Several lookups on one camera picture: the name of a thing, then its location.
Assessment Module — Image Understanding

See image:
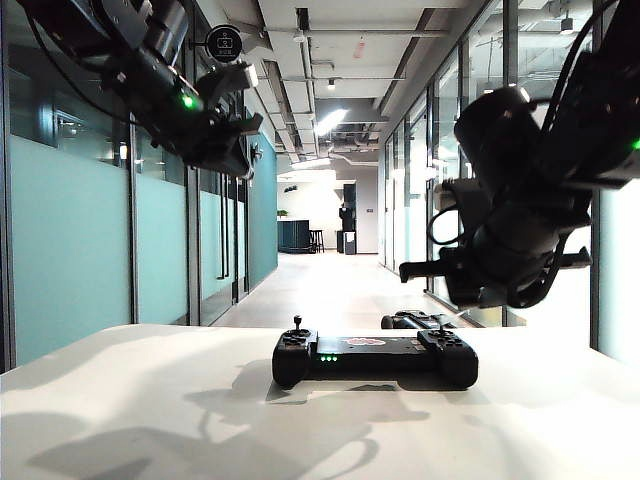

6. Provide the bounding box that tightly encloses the long linear ceiling light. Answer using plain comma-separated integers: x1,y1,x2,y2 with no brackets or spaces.
313,109,348,137

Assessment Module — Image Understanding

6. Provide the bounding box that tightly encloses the black remote control with joysticks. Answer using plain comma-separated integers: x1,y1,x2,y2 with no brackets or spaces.
271,313,480,391

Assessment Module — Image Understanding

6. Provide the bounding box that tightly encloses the right gripper black cable loop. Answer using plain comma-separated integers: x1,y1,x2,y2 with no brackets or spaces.
507,234,571,309

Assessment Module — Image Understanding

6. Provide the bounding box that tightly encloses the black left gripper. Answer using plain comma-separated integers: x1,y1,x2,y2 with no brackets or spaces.
172,107,265,180

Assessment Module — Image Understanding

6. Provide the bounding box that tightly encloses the black quadruped robot dog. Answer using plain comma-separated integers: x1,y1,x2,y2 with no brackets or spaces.
380,310,457,332

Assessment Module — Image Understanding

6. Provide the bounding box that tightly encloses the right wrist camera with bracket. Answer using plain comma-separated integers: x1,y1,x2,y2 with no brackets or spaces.
433,177,494,241

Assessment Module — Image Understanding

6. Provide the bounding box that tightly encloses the dark bar counter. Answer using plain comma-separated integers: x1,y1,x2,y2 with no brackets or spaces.
277,218,313,255

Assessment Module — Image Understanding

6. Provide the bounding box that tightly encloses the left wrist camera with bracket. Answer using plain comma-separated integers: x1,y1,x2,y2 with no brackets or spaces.
199,60,260,109

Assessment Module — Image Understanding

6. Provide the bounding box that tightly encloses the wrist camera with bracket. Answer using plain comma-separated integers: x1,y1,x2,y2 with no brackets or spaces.
433,177,494,241
199,60,260,109

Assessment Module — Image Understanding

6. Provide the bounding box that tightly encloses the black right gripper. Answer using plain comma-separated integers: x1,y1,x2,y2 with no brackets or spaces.
399,244,594,307

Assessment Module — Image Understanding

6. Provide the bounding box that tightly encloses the tall black cabinet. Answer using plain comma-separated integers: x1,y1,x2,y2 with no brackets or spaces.
337,183,359,256

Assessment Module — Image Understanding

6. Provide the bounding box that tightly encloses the round black hanging sign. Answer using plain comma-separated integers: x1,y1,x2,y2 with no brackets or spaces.
188,24,245,64

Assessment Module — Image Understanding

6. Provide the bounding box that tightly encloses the right arm thick black cable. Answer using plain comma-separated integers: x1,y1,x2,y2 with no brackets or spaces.
542,0,621,131

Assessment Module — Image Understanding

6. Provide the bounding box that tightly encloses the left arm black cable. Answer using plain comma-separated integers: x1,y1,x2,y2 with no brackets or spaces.
19,0,146,131

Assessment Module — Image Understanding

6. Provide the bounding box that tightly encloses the long vertical door handle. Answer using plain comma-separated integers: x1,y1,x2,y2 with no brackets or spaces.
215,177,230,281

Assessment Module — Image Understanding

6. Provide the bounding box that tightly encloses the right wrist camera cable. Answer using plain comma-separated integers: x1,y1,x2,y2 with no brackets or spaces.
428,207,464,246

